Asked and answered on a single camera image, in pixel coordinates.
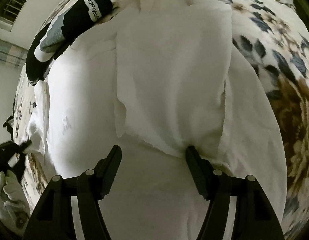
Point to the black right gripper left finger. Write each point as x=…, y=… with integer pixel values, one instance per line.
x=95, y=183

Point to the black grey striped folded garment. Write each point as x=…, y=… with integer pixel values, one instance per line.
x=59, y=34

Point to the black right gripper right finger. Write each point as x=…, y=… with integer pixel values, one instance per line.
x=210, y=182

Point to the left grey-green curtain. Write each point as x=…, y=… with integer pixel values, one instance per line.
x=11, y=55

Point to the floral bed cover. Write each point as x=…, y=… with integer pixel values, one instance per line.
x=275, y=41

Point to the white gloved left hand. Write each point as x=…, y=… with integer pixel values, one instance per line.
x=14, y=208

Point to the white t-shirt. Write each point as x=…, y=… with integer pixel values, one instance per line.
x=155, y=77

